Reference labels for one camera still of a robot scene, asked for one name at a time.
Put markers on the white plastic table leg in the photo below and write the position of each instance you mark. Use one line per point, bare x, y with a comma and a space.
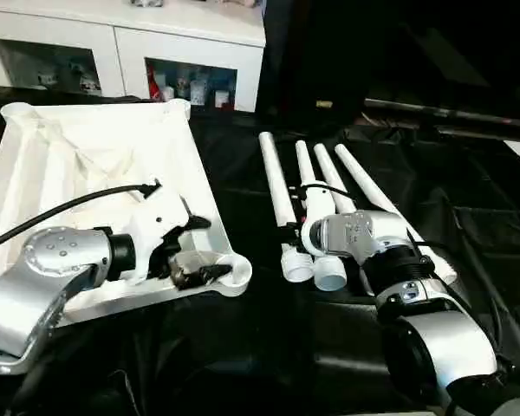
333, 177
378, 190
276, 182
305, 167

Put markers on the white plastic table top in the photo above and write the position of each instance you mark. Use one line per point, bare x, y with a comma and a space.
91, 143

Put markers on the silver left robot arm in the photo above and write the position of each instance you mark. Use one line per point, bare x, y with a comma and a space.
26, 294

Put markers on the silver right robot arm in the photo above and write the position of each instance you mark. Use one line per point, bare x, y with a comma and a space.
450, 346

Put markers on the white cup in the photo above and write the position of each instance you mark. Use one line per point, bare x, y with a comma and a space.
168, 92

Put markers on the black box with gold label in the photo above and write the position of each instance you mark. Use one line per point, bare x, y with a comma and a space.
294, 56

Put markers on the red bottle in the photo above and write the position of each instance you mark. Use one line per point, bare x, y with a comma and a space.
156, 84

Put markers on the black mat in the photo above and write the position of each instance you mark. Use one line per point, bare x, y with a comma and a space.
481, 216

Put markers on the black rod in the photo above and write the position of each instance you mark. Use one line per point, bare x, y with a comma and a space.
459, 113

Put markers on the white cabinet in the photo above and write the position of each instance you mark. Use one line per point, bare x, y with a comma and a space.
112, 47

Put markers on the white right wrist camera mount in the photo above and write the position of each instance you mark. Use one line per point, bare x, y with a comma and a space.
320, 201

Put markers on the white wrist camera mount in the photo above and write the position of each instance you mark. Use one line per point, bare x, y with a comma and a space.
156, 216
320, 201

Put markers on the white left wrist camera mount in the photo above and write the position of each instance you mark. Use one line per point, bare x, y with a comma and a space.
156, 216

